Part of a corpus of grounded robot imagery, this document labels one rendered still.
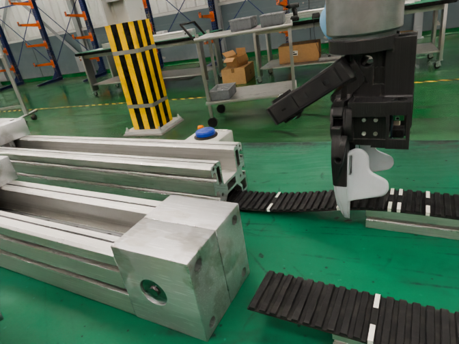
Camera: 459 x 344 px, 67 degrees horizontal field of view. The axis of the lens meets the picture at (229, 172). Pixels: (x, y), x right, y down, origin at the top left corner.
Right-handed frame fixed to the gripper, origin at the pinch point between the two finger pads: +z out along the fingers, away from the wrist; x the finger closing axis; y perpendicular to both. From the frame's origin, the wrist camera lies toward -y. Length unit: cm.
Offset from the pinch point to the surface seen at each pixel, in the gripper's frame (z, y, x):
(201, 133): -4.1, -28.8, 11.3
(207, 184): -2.6, -18.1, -4.9
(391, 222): 2.0, 5.8, -1.9
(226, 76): 67, -258, 433
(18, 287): 3.2, -36.1, -25.6
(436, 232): 2.5, 10.6, -1.9
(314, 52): 48, -127, 458
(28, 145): -4, -71, 2
